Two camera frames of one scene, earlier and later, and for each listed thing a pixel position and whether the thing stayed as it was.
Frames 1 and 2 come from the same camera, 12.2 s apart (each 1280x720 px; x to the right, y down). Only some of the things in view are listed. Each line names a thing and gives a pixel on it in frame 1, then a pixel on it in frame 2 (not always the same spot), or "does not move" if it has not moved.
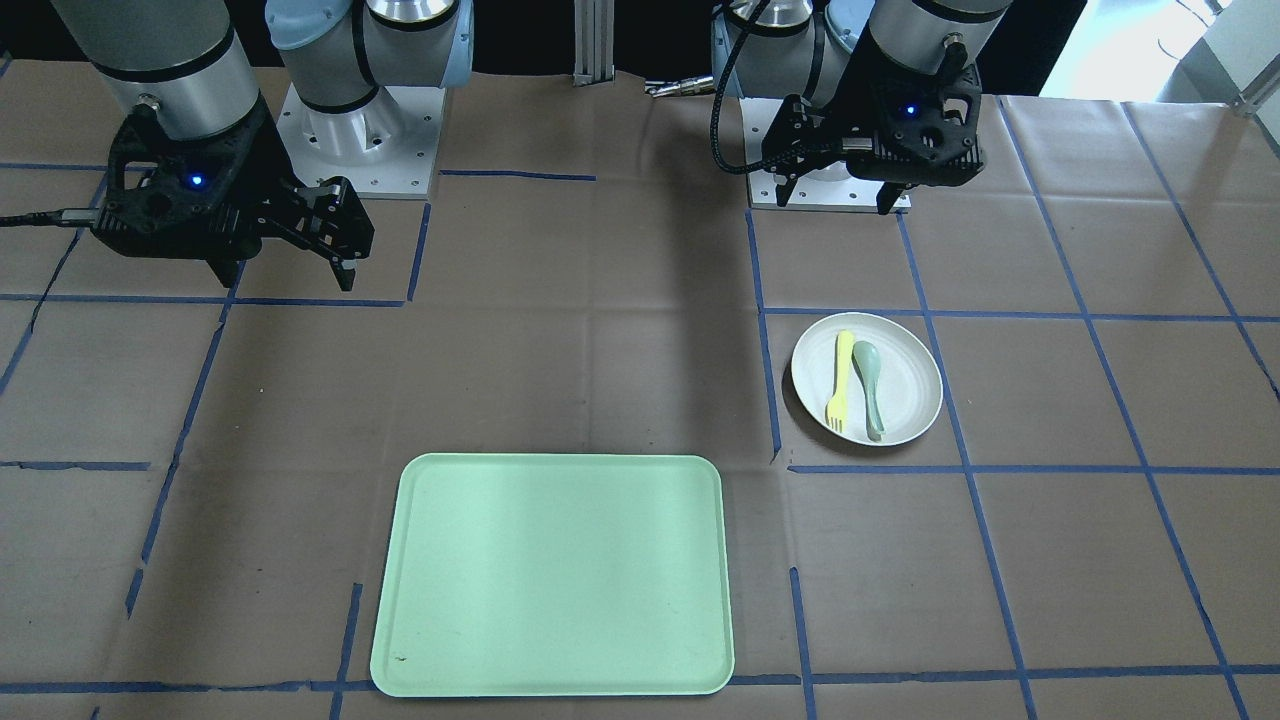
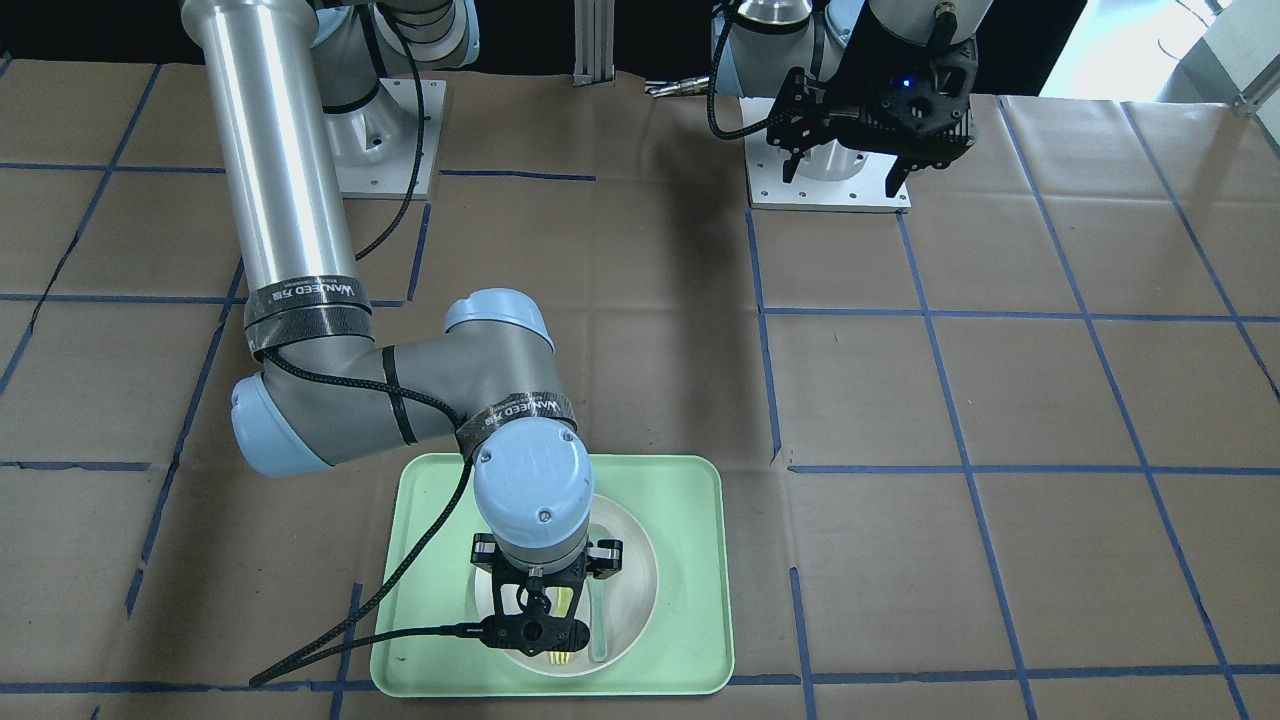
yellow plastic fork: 837,405 -> 563,598
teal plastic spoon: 867,360 -> 598,590
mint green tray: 554,575 does not move
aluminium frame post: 594,27 does not move
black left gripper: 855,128 does not move
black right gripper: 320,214 -> 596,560
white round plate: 909,385 -> 630,598
